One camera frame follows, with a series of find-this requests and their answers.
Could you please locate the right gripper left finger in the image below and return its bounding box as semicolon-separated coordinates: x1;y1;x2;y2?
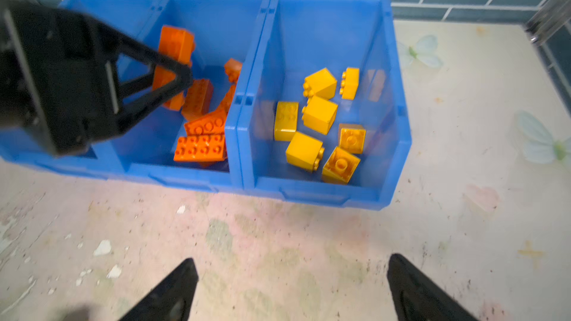
120;258;199;321

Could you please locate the orange lego brick bottom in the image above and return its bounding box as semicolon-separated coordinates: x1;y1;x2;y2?
181;79;214;121

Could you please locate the blue three-compartment bin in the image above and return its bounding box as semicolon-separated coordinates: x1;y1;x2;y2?
1;0;411;210

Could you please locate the orange lego brick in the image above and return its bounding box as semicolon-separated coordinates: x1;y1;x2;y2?
184;108;228;136
181;79;214;121
151;24;196;112
173;134;227;163

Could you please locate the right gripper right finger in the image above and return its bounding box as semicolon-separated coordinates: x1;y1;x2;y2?
387;254;476;321

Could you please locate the orange lego brick extra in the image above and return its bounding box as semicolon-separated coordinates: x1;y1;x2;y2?
224;58;242;84

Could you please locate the yellow lego brick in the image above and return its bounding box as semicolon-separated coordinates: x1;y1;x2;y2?
338;123;367;155
274;101;299;141
302;97;338;135
340;68;360;100
285;132;325;172
303;68;337;100

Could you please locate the yellow lego brick extra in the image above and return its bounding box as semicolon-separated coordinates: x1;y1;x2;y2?
322;147;361;185

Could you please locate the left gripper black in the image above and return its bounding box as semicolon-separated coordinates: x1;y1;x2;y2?
1;1;195;156

